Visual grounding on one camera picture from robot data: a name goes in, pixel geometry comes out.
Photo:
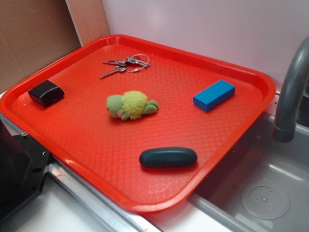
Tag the grey plastic sink basin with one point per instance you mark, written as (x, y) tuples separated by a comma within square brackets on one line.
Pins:
[(260, 185)]

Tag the brown cardboard panel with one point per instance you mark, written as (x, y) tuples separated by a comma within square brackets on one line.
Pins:
[(35, 33)]

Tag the green plush turtle toy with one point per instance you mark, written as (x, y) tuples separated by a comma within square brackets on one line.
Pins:
[(131, 105)]

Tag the silver keys on ring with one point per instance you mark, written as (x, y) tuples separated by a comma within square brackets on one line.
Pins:
[(131, 64)]

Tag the small black box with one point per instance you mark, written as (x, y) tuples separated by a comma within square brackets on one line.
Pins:
[(46, 93)]

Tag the dark teal oval case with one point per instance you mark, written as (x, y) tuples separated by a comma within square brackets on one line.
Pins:
[(168, 157)]

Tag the grey toy faucet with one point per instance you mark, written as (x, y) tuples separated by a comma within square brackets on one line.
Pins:
[(293, 104)]

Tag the blue rectangular block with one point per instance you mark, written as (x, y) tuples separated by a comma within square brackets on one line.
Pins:
[(214, 95)]

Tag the red plastic tray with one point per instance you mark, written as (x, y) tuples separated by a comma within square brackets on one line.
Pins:
[(79, 131)]

